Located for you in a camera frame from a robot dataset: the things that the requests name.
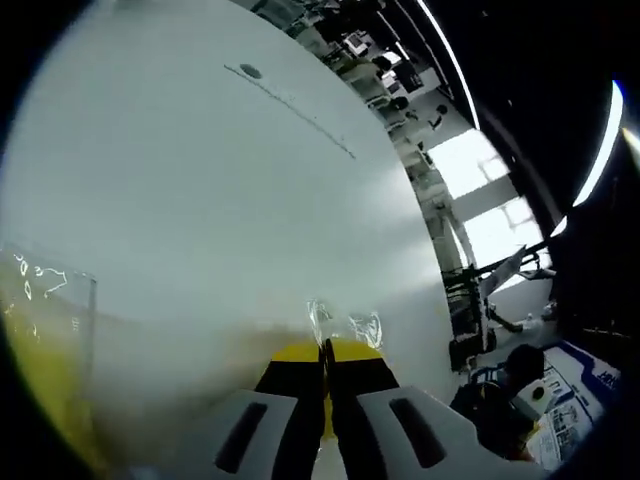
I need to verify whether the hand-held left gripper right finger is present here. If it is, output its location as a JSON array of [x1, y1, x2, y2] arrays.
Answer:
[[328, 339, 549, 480]]

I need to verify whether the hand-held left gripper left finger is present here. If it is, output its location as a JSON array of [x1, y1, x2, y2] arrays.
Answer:
[[144, 341, 329, 480]]

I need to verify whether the clear plastic wrap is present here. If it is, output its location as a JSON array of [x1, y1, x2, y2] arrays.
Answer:
[[304, 297, 386, 351]]

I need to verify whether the metal shelf rack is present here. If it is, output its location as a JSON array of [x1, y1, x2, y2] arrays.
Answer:
[[447, 244, 556, 371]]

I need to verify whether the bright window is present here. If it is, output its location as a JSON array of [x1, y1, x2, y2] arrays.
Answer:
[[427, 127, 551, 301]]

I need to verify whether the white ceiling light strip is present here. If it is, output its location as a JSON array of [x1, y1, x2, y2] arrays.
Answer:
[[414, 0, 482, 132], [574, 79, 625, 206]]

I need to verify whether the blue white wall poster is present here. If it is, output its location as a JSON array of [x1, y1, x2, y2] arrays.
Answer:
[[529, 339, 624, 471]]

